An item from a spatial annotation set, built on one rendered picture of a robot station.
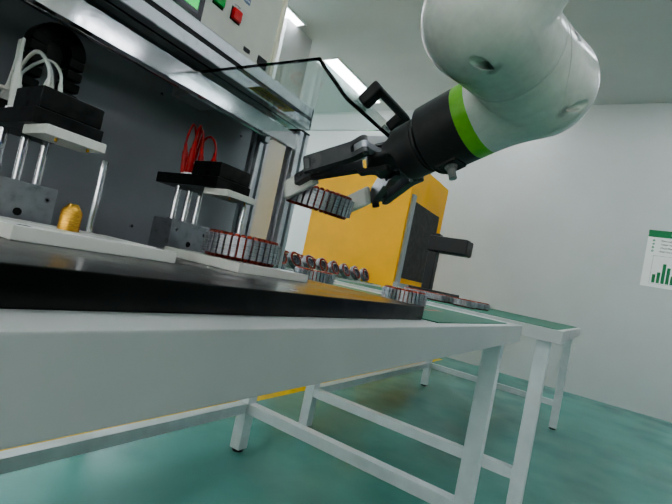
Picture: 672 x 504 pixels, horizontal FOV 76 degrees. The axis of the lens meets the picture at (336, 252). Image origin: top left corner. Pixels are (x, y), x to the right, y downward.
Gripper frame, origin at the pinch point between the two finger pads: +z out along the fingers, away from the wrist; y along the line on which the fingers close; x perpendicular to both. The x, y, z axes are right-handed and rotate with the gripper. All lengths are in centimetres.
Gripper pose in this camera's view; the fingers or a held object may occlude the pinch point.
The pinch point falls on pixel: (321, 196)
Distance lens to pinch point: 69.9
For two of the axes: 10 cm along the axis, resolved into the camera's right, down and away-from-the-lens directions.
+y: 7.0, 1.7, 6.9
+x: -0.7, -9.5, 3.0
